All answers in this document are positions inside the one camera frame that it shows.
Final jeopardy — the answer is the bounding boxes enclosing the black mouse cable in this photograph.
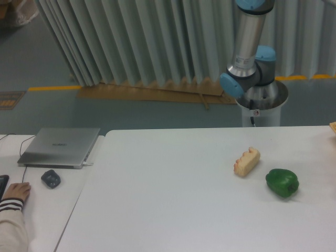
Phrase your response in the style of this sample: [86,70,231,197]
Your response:
[20,135,36,184]

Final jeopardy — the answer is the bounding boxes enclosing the beige toy cake slice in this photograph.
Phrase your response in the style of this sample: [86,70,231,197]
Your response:
[234,147,260,177]

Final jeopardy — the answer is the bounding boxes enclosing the dark grey small tray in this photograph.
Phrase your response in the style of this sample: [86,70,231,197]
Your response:
[41,170,61,189]

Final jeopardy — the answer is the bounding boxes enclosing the wooden basket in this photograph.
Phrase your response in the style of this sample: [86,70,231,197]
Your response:
[329,122,336,134]

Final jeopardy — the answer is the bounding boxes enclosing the striped cream sleeve forearm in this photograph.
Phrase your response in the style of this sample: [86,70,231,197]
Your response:
[1,198,28,251]

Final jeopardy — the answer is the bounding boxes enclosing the black keyboard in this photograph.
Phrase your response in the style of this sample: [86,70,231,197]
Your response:
[0,175,9,200]

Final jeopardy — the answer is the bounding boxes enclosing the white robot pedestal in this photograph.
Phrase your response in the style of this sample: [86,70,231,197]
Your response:
[236,99,287,127]

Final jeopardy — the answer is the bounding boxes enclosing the silver closed laptop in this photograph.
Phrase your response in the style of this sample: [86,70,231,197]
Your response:
[17,128,100,169]

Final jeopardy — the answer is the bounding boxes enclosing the person's hand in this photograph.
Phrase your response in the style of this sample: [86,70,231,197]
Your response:
[2,182,31,203]

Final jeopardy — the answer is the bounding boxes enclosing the brown cardboard sheet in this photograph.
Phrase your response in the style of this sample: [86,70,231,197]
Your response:
[77,77,236,110]

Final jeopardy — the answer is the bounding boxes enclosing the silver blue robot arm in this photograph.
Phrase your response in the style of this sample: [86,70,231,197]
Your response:
[219,1,288,110]

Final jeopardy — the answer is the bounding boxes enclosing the pale green folding curtain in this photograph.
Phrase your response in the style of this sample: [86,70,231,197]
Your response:
[36,1,335,86]

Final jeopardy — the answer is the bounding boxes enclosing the cardboard boxes in corner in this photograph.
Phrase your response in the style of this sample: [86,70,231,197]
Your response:
[1,0,39,28]

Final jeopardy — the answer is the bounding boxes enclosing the green bell pepper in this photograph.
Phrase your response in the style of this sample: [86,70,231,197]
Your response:
[265,169,300,198]

